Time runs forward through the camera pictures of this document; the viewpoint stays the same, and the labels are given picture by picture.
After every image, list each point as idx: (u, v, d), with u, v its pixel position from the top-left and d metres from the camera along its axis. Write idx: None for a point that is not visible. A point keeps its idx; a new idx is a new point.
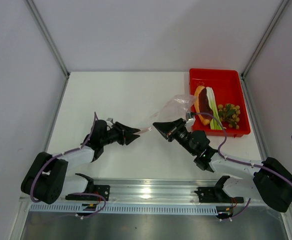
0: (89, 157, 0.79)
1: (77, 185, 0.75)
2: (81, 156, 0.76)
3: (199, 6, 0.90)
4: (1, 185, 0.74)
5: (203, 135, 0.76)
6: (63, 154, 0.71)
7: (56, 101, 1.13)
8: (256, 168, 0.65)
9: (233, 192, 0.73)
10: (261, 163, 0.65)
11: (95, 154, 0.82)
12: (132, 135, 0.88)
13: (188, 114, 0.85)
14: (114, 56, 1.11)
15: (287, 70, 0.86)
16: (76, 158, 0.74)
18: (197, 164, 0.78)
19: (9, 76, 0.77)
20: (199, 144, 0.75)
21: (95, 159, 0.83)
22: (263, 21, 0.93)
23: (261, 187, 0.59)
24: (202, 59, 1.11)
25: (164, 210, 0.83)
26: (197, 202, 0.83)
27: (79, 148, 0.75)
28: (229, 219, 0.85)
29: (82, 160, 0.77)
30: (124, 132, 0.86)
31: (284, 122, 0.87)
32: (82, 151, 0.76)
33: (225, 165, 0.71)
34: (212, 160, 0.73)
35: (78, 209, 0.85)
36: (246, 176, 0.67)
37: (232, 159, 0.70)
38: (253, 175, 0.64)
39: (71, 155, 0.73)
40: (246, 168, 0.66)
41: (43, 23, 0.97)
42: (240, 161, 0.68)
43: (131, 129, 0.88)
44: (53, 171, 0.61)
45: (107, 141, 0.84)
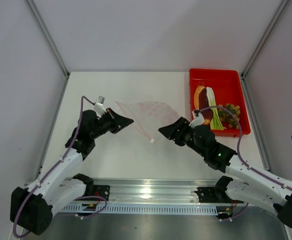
0: (77, 162, 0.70)
1: (74, 193, 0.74)
2: (65, 169, 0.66)
3: (199, 5, 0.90)
4: (0, 185, 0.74)
5: (205, 129, 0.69)
6: (40, 185, 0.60)
7: (56, 101, 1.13)
8: (288, 190, 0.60)
9: (236, 195, 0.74)
10: None
11: (84, 150, 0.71)
12: (124, 121, 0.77)
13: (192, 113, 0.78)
14: (114, 56, 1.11)
15: (287, 69, 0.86)
16: (59, 177, 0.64)
18: (209, 164, 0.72)
19: (8, 75, 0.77)
20: (204, 139, 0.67)
21: (85, 155, 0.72)
22: (262, 21, 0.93)
23: (288, 210, 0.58)
24: (202, 59, 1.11)
25: (164, 210, 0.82)
26: (197, 202, 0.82)
27: (60, 161, 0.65)
28: (229, 219, 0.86)
29: (70, 169, 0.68)
30: (117, 123, 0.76)
31: (284, 122, 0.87)
32: (63, 165, 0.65)
33: (247, 175, 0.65)
34: (233, 165, 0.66)
35: (78, 209, 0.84)
36: (271, 194, 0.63)
37: (256, 171, 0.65)
38: (285, 198, 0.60)
39: (51, 179, 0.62)
40: (276, 188, 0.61)
41: (43, 23, 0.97)
42: (271, 178, 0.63)
43: (121, 118, 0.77)
44: (34, 211, 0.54)
45: (99, 132, 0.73)
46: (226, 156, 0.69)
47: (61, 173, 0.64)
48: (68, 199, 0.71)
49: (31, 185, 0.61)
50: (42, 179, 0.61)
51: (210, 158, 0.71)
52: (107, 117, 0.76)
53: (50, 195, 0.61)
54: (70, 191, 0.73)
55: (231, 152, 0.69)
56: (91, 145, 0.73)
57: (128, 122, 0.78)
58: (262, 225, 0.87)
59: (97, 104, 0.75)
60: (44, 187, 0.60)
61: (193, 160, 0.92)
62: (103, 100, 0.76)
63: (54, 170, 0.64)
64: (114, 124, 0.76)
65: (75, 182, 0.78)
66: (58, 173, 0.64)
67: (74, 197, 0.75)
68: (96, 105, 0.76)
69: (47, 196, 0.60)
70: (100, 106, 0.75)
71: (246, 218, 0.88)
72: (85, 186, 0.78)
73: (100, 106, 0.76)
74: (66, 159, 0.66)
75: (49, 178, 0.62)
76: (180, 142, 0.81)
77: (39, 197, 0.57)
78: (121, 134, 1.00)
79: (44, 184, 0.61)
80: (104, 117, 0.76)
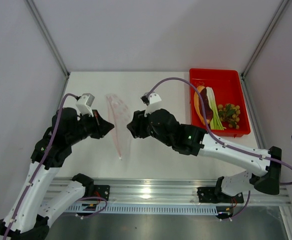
0: (53, 174, 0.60)
1: (72, 197, 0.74)
2: (39, 192, 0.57)
3: (199, 5, 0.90)
4: (0, 184, 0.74)
5: (163, 113, 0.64)
6: (14, 220, 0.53)
7: (56, 101, 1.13)
8: (266, 161, 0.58)
9: (230, 190, 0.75)
10: (269, 154, 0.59)
11: (56, 158, 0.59)
12: (106, 127, 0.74)
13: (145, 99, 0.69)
14: (114, 56, 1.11)
15: (287, 69, 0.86)
16: (33, 203, 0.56)
18: (181, 151, 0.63)
19: (9, 75, 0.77)
20: (164, 124, 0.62)
21: (56, 164, 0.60)
22: (263, 21, 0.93)
23: (268, 180, 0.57)
24: (202, 58, 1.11)
25: (164, 210, 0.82)
26: (197, 202, 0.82)
27: (29, 186, 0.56)
28: (229, 219, 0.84)
29: (45, 187, 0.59)
30: (99, 129, 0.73)
31: (285, 122, 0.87)
32: (34, 190, 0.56)
33: (222, 153, 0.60)
34: (206, 146, 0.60)
35: (78, 209, 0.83)
36: (249, 168, 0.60)
37: (232, 147, 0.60)
38: (265, 170, 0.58)
39: (25, 210, 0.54)
40: (255, 161, 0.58)
41: (43, 23, 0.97)
42: (248, 152, 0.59)
43: (104, 124, 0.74)
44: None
45: (76, 137, 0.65)
46: (196, 137, 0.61)
47: (34, 198, 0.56)
48: (68, 201, 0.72)
49: (6, 218, 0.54)
50: (15, 213, 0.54)
51: (179, 143, 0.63)
52: (89, 121, 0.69)
53: (31, 223, 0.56)
54: (68, 196, 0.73)
55: (201, 132, 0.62)
56: (64, 154, 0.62)
57: (110, 127, 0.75)
58: (262, 225, 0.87)
59: (84, 104, 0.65)
60: (20, 221, 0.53)
61: (193, 160, 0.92)
62: (89, 97, 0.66)
63: (25, 199, 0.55)
64: (96, 129, 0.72)
65: (73, 185, 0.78)
66: (31, 199, 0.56)
67: (75, 200, 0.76)
68: (83, 104, 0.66)
69: (27, 226, 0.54)
70: (88, 107, 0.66)
71: (246, 218, 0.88)
72: (84, 187, 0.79)
73: (86, 107, 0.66)
74: (35, 182, 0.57)
75: (22, 209, 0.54)
76: (144, 134, 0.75)
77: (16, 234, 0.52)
78: None
79: (19, 217, 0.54)
80: (86, 118, 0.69)
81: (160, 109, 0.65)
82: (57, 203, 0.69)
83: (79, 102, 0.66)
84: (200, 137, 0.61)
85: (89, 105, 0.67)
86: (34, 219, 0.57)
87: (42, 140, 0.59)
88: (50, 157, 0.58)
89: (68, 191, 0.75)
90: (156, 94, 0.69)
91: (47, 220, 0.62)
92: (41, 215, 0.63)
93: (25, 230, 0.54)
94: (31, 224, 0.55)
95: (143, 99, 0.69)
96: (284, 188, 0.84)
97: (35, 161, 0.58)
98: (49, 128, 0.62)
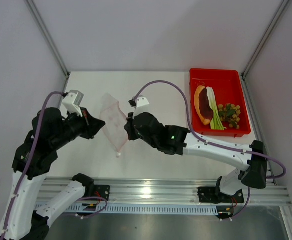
0: (40, 180, 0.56)
1: (73, 197, 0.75)
2: (27, 199, 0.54)
3: (198, 5, 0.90)
4: (0, 185, 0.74)
5: (145, 116, 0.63)
6: (6, 230, 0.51)
7: (56, 101, 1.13)
8: (247, 155, 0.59)
9: (227, 189, 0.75)
10: (250, 148, 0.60)
11: (39, 165, 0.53)
12: (97, 125, 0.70)
13: (132, 103, 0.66)
14: (114, 56, 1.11)
15: (287, 69, 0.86)
16: (23, 211, 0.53)
18: (165, 151, 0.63)
19: (9, 75, 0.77)
20: (147, 126, 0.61)
21: (40, 171, 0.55)
22: (263, 20, 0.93)
23: (250, 173, 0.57)
24: (202, 58, 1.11)
25: (164, 210, 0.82)
26: (197, 202, 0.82)
27: (15, 196, 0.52)
28: (229, 219, 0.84)
29: (34, 193, 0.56)
30: (89, 128, 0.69)
31: (285, 123, 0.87)
32: (21, 199, 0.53)
33: (205, 151, 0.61)
34: (189, 145, 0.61)
35: (78, 209, 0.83)
36: (233, 163, 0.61)
37: (214, 144, 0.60)
38: (247, 164, 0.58)
39: (15, 220, 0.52)
40: (237, 156, 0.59)
41: (43, 24, 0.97)
42: (229, 147, 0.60)
43: (94, 122, 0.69)
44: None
45: (63, 139, 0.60)
46: (179, 137, 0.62)
47: (23, 208, 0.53)
48: (68, 201, 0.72)
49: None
50: (6, 224, 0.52)
51: (161, 144, 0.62)
52: (77, 121, 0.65)
53: (25, 229, 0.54)
54: (68, 196, 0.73)
55: (184, 131, 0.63)
56: (49, 159, 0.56)
57: (101, 125, 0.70)
58: (262, 225, 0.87)
59: (71, 104, 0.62)
60: (12, 231, 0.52)
61: (193, 160, 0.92)
62: (76, 95, 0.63)
63: (13, 209, 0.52)
64: (85, 129, 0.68)
65: (73, 185, 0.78)
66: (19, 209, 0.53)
67: (75, 200, 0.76)
68: (70, 104, 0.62)
69: (21, 233, 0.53)
70: (75, 106, 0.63)
71: (246, 218, 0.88)
72: (84, 187, 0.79)
73: (74, 106, 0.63)
74: (21, 192, 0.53)
75: (12, 219, 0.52)
76: (133, 136, 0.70)
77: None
78: None
79: (10, 227, 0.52)
80: (74, 118, 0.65)
81: (143, 114, 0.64)
82: (57, 203, 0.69)
83: (65, 102, 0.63)
84: (183, 136, 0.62)
85: (77, 104, 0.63)
86: (28, 225, 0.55)
87: (24, 146, 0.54)
88: (33, 165, 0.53)
89: (68, 191, 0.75)
90: (144, 98, 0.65)
91: (47, 220, 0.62)
92: (40, 215, 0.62)
93: (19, 238, 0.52)
94: (26, 231, 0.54)
95: (130, 103, 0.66)
96: (284, 188, 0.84)
97: (17, 170, 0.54)
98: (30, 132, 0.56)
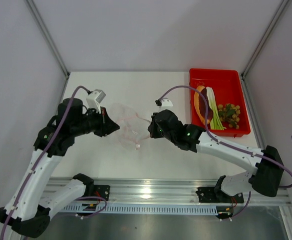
0: (57, 162, 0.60)
1: (74, 193, 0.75)
2: (41, 179, 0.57)
3: (198, 5, 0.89)
4: (0, 185, 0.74)
5: (166, 112, 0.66)
6: (16, 207, 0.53)
7: (56, 101, 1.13)
8: (257, 158, 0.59)
9: (228, 189, 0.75)
10: (261, 152, 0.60)
11: (59, 146, 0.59)
12: (112, 127, 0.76)
13: (158, 102, 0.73)
14: (113, 56, 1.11)
15: (287, 69, 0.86)
16: (34, 191, 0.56)
18: (179, 147, 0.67)
19: (8, 75, 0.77)
20: (165, 121, 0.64)
21: (60, 152, 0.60)
22: (263, 20, 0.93)
23: (258, 178, 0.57)
24: (202, 58, 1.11)
25: (164, 210, 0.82)
26: (197, 202, 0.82)
27: (31, 173, 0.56)
28: (229, 219, 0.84)
29: (47, 175, 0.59)
30: (103, 127, 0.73)
31: (285, 123, 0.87)
32: (37, 177, 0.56)
33: (216, 150, 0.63)
34: (202, 142, 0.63)
35: (78, 209, 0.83)
36: (242, 164, 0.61)
37: (225, 144, 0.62)
38: (255, 167, 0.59)
39: (26, 198, 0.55)
40: (246, 157, 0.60)
41: (43, 23, 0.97)
42: (240, 148, 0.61)
43: (110, 124, 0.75)
44: (18, 232, 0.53)
45: (81, 129, 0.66)
46: (195, 134, 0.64)
47: (36, 186, 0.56)
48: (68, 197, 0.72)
49: (8, 205, 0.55)
50: (16, 201, 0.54)
51: (177, 139, 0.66)
52: (96, 117, 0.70)
53: (32, 212, 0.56)
54: (69, 193, 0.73)
55: (200, 130, 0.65)
56: (68, 143, 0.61)
57: (116, 128, 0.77)
58: (262, 225, 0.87)
59: (94, 100, 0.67)
60: (21, 209, 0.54)
61: (193, 160, 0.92)
62: (100, 93, 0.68)
63: (28, 185, 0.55)
64: (100, 126, 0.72)
65: (75, 183, 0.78)
66: (33, 187, 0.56)
67: (74, 198, 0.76)
68: (93, 100, 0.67)
69: (28, 214, 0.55)
70: (97, 103, 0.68)
71: (247, 218, 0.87)
72: (85, 186, 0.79)
73: (96, 103, 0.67)
74: (38, 169, 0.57)
75: (24, 197, 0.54)
76: (156, 135, 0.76)
77: (17, 222, 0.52)
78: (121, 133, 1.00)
79: (20, 205, 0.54)
80: (93, 115, 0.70)
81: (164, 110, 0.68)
82: (59, 196, 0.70)
83: (89, 97, 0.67)
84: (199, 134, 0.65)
85: (99, 102, 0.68)
86: (35, 208, 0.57)
87: (46, 128, 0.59)
88: (54, 144, 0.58)
89: (70, 187, 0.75)
90: (169, 100, 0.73)
91: (49, 211, 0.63)
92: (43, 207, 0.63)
93: (26, 218, 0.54)
94: (32, 213, 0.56)
95: (156, 103, 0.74)
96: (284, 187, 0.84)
97: (38, 148, 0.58)
98: (53, 117, 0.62)
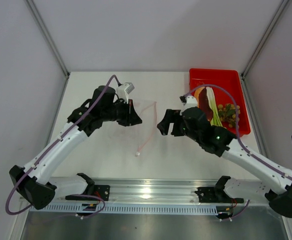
0: (82, 139, 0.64)
1: (75, 187, 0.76)
2: (65, 149, 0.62)
3: (198, 6, 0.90)
4: (0, 184, 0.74)
5: (196, 109, 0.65)
6: (35, 167, 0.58)
7: (56, 100, 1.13)
8: (288, 180, 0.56)
9: (233, 193, 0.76)
10: None
11: (89, 125, 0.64)
12: (135, 120, 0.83)
13: (182, 98, 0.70)
14: (114, 56, 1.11)
15: (287, 69, 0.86)
16: (56, 157, 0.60)
18: (204, 147, 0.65)
19: (9, 75, 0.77)
20: (195, 119, 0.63)
21: (89, 130, 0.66)
22: (262, 21, 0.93)
23: (284, 199, 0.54)
24: (202, 59, 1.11)
25: (164, 210, 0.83)
26: (197, 202, 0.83)
27: (59, 140, 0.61)
28: (229, 219, 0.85)
29: (70, 148, 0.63)
30: (129, 117, 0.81)
31: (285, 123, 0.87)
32: (62, 144, 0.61)
33: (246, 161, 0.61)
34: (231, 149, 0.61)
35: (78, 209, 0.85)
36: (269, 182, 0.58)
37: (257, 158, 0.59)
38: (284, 189, 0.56)
39: (47, 161, 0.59)
40: (276, 177, 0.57)
41: (43, 23, 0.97)
42: (271, 167, 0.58)
43: (134, 116, 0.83)
44: (28, 192, 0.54)
45: (109, 115, 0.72)
46: (224, 139, 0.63)
47: (59, 153, 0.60)
48: (67, 190, 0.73)
49: (28, 164, 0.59)
50: (37, 161, 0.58)
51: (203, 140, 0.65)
52: (123, 107, 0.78)
53: (47, 177, 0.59)
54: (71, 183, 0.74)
55: (230, 135, 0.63)
56: (96, 124, 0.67)
57: (139, 121, 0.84)
58: None
59: (124, 90, 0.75)
60: (40, 169, 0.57)
61: (193, 160, 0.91)
62: (130, 86, 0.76)
63: (52, 150, 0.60)
64: (126, 116, 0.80)
65: (79, 179, 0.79)
66: (55, 154, 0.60)
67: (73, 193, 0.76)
68: (123, 90, 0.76)
69: (43, 178, 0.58)
70: (126, 93, 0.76)
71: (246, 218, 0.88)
72: (86, 185, 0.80)
73: (125, 93, 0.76)
74: (65, 138, 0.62)
75: (45, 159, 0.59)
76: (176, 132, 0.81)
77: (32, 181, 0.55)
78: (121, 133, 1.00)
79: (40, 166, 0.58)
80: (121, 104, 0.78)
81: (194, 107, 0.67)
82: (65, 182, 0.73)
83: (120, 88, 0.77)
84: (228, 140, 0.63)
85: (128, 93, 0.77)
86: (50, 175, 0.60)
87: (80, 107, 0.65)
88: (85, 122, 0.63)
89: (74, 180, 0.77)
90: (194, 98, 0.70)
91: (56, 188, 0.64)
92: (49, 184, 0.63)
93: (40, 180, 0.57)
94: (45, 179, 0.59)
95: (180, 99, 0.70)
96: None
97: (70, 121, 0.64)
98: (88, 100, 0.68)
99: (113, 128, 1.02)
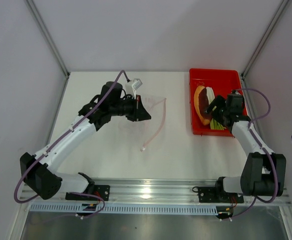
0: (89, 133, 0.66)
1: (77, 184, 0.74)
2: (74, 141, 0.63)
3: (198, 6, 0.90)
4: (0, 184, 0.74)
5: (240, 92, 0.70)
6: (46, 154, 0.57)
7: (56, 100, 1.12)
8: (262, 150, 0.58)
9: (228, 185, 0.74)
10: (270, 152, 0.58)
11: (99, 120, 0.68)
12: (144, 115, 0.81)
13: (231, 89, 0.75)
14: (114, 55, 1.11)
15: (287, 68, 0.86)
16: (66, 147, 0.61)
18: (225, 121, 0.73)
19: (9, 75, 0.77)
20: (230, 96, 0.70)
21: (99, 125, 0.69)
22: (262, 20, 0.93)
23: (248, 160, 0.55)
24: (202, 59, 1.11)
25: (164, 210, 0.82)
26: (197, 202, 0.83)
27: (70, 130, 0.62)
28: (229, 219, 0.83)
29: (79, 140, 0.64)
30: (136, 112, 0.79)
31: (285, 123, 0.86)
32: (73, 135, 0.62)
33: (241, 132, 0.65)
34: (238, 122, 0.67)
35: (78, 209, 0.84)
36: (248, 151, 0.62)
37: (251, 132, 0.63)
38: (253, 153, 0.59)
39: (58, 149, 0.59)
40: (254, 146, 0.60)
41: (43, 24, 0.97)
42: (257, 139, 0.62)
43: (142, 110, 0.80)
44: (37, 179, 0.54)
45: (117, 110, 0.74)
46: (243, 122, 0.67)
47: (69, 143, 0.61)
48: (68, 187, 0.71)
49: (38, 153, 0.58)
50: (49, 149, 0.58)
51: (226, 115, 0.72)
52: (131, 102, 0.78)
53: (56, 166, 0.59)
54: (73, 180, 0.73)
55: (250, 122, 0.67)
56: (105, 119, 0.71)
57: (147, 117, 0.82)
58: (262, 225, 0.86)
59: (131, 86, 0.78)
60: (51, 157, 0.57)
61: (193, 161, 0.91)
62: (138, 82, 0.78)
63: (64, 139, 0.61)
64: (133, 111, 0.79)
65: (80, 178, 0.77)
66: (66, 143, 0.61)
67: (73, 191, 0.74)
68: (130, 86, 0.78)
69: (53, 166, 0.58)
70: (133, 89, 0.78)
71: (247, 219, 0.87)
72: (86, 183, 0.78)
73: (133, 89, 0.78)
74: (77, 130, 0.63)
75: (56, 148, 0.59)
76: None
77: (43, 167, 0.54)
78: (121, 133, 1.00)
79: (51, 153, 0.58)
80: (128, 100, 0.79)
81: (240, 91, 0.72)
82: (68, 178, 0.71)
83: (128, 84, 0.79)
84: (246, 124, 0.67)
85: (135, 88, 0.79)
86: (58, 164, 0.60)
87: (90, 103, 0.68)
88: (95, 116, 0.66)
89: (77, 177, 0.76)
90: None
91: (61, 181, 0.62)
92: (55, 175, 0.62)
93: (50, 168, 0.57)
94: (54, 168, 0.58)
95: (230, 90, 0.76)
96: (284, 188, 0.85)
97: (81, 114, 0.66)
98: (96, 96, 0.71)
99: (112, 128, 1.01)
